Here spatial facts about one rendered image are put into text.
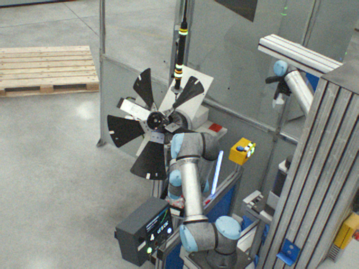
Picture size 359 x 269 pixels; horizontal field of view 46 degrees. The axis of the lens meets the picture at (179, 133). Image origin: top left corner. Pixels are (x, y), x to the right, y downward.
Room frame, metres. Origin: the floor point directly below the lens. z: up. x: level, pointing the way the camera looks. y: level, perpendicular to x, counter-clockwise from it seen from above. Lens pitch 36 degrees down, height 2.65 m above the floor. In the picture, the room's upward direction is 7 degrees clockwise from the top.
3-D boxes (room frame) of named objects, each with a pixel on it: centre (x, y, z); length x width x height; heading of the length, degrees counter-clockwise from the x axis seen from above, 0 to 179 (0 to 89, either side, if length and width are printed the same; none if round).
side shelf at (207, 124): (2.62, -0.14, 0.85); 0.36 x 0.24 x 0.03; 59
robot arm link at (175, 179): (1.68, -0.01, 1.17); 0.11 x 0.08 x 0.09; 6
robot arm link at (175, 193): (1.69, -0.03, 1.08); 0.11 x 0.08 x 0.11; 107
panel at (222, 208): (1.82, -0.21, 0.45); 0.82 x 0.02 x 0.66; 149
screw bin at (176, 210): (1.85, -0.03, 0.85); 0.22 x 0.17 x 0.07; 165
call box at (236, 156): (2.16, -0.41, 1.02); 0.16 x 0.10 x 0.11; 149
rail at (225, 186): (1.82, -0.21, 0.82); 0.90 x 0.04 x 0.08; 149
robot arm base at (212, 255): (1.29, -0.27, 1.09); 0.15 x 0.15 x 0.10
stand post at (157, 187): (2.25, 0.11, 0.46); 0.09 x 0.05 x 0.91; 59
